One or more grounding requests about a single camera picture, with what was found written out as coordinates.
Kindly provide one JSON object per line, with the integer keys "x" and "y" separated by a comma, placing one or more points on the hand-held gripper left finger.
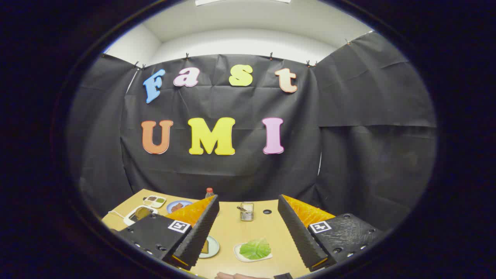
{"x": 199, "y": 236}

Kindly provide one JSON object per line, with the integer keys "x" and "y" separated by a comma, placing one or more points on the green lettuce leaf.
{"x": 255, "y": 249}

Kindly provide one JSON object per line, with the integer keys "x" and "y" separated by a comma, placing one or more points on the ceiling light panel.
{"x": 232, "y": 1}

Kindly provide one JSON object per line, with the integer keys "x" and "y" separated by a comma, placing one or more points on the pale green round plate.
{"x": 214, "y": 248}

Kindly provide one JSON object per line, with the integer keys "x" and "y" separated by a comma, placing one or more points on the white square plate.
{"x": 241, "y": 256}

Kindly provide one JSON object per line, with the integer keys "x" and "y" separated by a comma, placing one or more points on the black backdrop cloth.
{"x": 348, "y": 155}

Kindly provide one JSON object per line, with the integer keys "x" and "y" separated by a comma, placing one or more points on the blue round plate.
{"x": 185, "y": 203}

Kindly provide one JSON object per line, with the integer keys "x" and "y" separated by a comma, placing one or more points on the clear red-capped water bottle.
{"x": 209, "y": 192}

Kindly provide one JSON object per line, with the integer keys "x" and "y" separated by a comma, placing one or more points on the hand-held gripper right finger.
{"x": 298, "y": 236}

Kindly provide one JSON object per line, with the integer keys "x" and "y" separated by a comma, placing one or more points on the light toasted bread slice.
{"x": 205, "y": 247}

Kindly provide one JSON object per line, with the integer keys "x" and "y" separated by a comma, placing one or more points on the dark brown bread slice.
{"x": 142, "y": 212}

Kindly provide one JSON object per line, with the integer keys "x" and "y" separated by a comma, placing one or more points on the brown meat patty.
{"x": 177, "y": 207}

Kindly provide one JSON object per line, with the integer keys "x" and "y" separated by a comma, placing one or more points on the white divided condiment tray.
{"x": 154, "y": 200}

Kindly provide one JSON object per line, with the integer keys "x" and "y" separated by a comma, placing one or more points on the white toaster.
{"x": 131, "y": 219}

